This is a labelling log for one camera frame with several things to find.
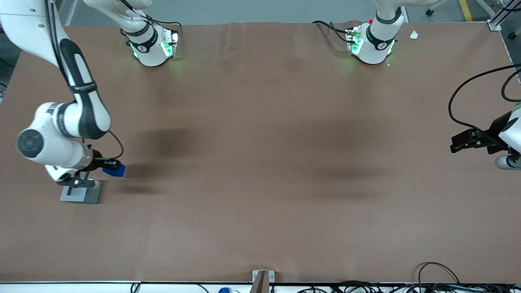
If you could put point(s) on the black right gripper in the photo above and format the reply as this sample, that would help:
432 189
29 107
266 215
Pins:
96 162

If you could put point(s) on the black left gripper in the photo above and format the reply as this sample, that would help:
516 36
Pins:
494 130

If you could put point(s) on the blue plastic part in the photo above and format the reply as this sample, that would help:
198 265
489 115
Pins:
116 171

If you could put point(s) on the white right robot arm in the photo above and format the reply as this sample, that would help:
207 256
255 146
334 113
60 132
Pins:
53 118

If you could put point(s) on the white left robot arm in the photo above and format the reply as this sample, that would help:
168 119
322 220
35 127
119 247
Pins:
376 40

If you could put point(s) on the gray block base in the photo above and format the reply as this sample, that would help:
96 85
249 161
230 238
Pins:
87 196

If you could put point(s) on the small white paper scrap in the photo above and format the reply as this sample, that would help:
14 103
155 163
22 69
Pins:
414 35

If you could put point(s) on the brown table cover sheet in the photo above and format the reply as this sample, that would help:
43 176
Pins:
260 162

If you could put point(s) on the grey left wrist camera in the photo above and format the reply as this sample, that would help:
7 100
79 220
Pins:
506 162

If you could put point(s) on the aluminium frame profile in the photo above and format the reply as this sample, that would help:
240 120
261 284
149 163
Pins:
498 18

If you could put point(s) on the metal table edge bracket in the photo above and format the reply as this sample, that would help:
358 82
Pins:
263 280

